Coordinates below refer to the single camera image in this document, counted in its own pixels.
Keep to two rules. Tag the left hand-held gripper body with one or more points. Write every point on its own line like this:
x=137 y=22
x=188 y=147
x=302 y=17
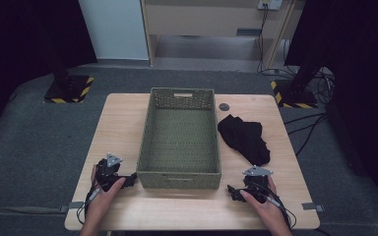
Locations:
x=106 y=172

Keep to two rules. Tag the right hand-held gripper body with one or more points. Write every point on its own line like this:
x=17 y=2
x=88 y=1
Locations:
x=257 y=184

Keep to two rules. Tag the black t-shirt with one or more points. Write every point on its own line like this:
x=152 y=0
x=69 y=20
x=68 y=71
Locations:
x=244 y=137

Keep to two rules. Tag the green woven basket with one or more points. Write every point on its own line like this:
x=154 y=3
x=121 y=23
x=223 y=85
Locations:
x=179 y=178

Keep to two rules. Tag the person's left hand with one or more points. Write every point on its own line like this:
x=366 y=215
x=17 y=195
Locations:
x=100 y=205

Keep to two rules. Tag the person's right hand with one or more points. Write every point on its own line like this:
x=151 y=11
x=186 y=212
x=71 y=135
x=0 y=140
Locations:
x=272 y=214

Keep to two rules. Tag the grey tape strip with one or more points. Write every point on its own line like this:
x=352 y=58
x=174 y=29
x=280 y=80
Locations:
x=74 y=206
x=312 y=206

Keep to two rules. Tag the dark round table grommet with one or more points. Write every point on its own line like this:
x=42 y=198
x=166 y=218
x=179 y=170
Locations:
x=224 y=106

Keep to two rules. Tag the black stand with striped base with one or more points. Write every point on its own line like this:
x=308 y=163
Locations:
x=67 y=88
x=297 y=96

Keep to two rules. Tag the black curtain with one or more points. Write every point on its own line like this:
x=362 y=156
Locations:
x=10 y=49
x=364 y=82

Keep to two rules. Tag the white power socket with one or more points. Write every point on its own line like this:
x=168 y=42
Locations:
x=269 y=4

